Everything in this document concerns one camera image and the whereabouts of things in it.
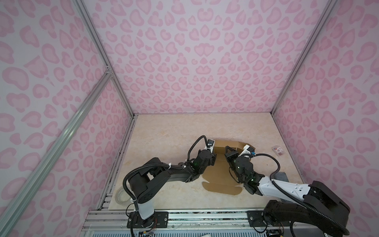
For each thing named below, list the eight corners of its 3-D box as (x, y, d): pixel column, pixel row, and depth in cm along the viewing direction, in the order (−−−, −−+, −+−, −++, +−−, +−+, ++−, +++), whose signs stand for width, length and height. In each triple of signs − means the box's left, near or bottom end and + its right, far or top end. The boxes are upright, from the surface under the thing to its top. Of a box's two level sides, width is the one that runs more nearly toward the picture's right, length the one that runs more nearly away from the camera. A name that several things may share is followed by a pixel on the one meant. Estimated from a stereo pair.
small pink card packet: (279, 156, 98) (281, 154, 95) (272, 149, 102) (273, 146, 99) (283, 154, 99) (285, 152, 96) (276, 147, 103) (278, 144, 100)
